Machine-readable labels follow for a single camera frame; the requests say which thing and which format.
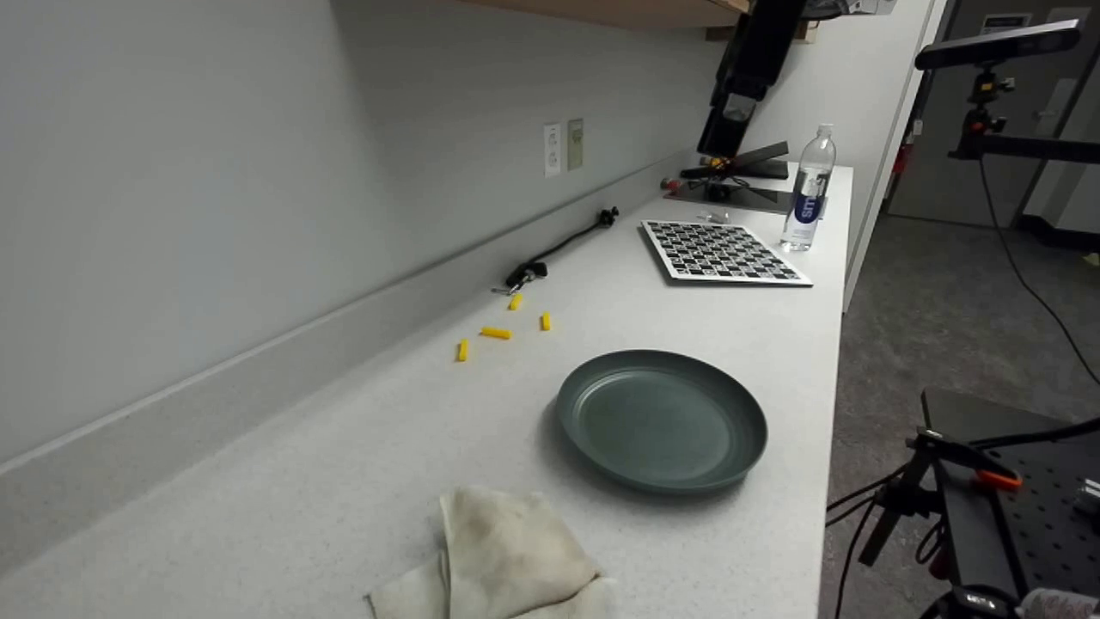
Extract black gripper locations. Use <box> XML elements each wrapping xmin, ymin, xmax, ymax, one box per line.
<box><xmin>693</xmin><ymin>0</ymin><xmax>810</xmax><ymax>162</ymax></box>

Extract dark green round plate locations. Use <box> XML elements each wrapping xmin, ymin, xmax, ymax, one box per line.
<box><xmin>554</xmin><ymin>348</ymin><xmax>772</xmax><ymax>503</ymax></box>

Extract beige wiping cloth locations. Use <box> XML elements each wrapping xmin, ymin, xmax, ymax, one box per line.
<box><xmin>364</xmin><ymin>483</ymin><xmax>617</xmax><ymax>619</ymax></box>

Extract grey cloth roll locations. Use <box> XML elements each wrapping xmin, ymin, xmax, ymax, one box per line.
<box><xmin>1017</xmin><ymin>585</ymin><xmax>1100</xmax><ymax>619</ymax></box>

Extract black mounting clamps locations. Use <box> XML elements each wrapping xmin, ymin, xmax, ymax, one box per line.
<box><xmin>658</xmin><ymin>136</ymin><xmax>795</xmax><ymax>214</ymax></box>

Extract clear plastic water bottle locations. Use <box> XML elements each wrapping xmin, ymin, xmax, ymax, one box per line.
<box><xmin>779</xmin><ymin>123</ymin><xmax>843</xmax><ymax>259</ymax></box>

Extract black white checkerboard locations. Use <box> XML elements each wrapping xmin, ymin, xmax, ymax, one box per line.
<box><xmin>634</xmin><ymin>217</ymin><xmax>813</xmax><ymax>291</ymax></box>

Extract black perforated table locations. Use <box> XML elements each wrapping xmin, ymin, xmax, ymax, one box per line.
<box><xmin>922</xmin><ymin>387</ymin><xmax>1100</xmax><ymax>605</ymax></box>

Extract beige wall outlet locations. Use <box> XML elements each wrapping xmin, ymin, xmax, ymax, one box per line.
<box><xmin>564</xmin><ymin>114</ymin><xmax>588</xmax><ymax>174</ymax></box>

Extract white wall outlet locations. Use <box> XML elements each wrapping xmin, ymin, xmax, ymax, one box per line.
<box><xmin>539</xmin><ymin>121</ymin><xmax>567</xmax><ymax>183</ymax></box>

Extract black cable with plug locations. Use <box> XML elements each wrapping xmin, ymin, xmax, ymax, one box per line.
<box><xmin>500</xmin><ymin>203</ymin><xmax>620</xmax><ymax>291</ymax></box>

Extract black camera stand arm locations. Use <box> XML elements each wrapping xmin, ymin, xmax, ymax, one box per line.
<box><xmin>944</xmin><ymin>64</ymin><xmax>1100</xmax><ymax>164</ymax></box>

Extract black bar camera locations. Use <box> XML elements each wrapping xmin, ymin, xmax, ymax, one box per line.
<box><xmin>912</xmin><ymin>15</ymin><xmax>1085</xmax><ymax>76</ymax></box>

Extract black hanging cable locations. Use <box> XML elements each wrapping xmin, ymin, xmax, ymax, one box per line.
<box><xmin>972</xmin><ymin>150</ymin><xmax>1100</xmax><ymax>387</ymax></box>

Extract black floor cables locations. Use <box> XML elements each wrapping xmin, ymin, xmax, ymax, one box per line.
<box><xmin>822</xmin><ymin>470</ymin><xmax>922</xmax><ymax>619</ymax></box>

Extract black tripod handle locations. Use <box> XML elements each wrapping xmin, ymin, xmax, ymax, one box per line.
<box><xmin>855</xmin><ymin>451</ymin><xmax>939</xmax><ymax>571</ymax></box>

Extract clamp with orange handle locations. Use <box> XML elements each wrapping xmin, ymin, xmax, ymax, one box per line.
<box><xmin>907</xmin><ymin>426</ymin><xmax>1028</xmax><ymax>498</ymax></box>

